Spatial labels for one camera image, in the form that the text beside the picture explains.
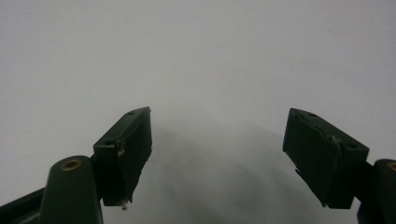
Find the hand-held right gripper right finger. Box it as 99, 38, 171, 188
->
282, 107, 371, 210

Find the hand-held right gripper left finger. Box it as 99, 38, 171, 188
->
92, 106, 153, 211

